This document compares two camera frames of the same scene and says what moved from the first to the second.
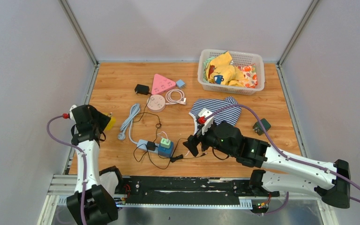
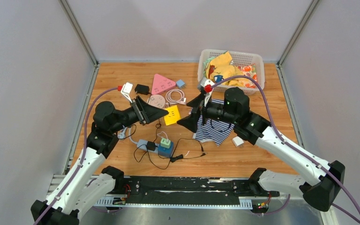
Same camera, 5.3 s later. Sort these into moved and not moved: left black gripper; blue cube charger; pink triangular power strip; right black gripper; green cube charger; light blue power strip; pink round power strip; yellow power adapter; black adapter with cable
Moved: yellow power adapter; right black gripper; left black gripper
Not moved: pink triangular power strip; black adapter with cable; green cube charger; blue cube charger; pink round power strip; light blue power strip
